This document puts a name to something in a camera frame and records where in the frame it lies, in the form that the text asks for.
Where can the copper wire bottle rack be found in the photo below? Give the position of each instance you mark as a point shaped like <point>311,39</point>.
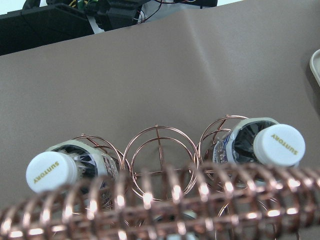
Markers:
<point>167,185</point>

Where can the rear tea bottle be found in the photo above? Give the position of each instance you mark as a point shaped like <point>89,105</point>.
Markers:
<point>260,140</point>

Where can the cream plastic tray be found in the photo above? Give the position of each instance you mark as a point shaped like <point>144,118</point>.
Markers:
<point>314,64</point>

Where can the tea bottle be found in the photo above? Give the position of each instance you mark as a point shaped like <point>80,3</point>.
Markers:
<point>66,163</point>
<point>260,140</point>

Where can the front tea bottle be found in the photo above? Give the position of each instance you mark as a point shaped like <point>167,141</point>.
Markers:
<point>66,163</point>

